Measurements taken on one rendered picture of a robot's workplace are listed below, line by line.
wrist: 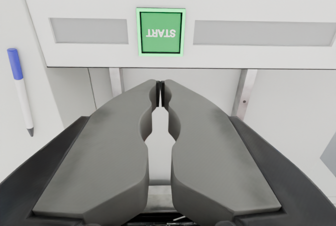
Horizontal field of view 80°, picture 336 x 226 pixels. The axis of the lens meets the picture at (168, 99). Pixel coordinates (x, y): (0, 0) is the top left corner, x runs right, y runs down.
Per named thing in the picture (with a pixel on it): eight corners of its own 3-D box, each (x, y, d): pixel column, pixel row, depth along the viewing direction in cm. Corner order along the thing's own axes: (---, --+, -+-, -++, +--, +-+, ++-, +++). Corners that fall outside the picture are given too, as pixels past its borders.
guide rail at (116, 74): (135, 195, 66) (134, 204, 63) (129, 195, 66) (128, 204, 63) (119, 41, 39) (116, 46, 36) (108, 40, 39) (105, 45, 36)
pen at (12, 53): (33, 138, 31) (13, 51, 24) (26, 138, 31) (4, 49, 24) (37, 134, 32) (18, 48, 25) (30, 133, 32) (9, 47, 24)
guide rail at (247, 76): (218, 194, 67) (220, 202, 64) (212, 194, 67) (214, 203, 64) (257, 42, 40) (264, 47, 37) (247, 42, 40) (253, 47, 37)
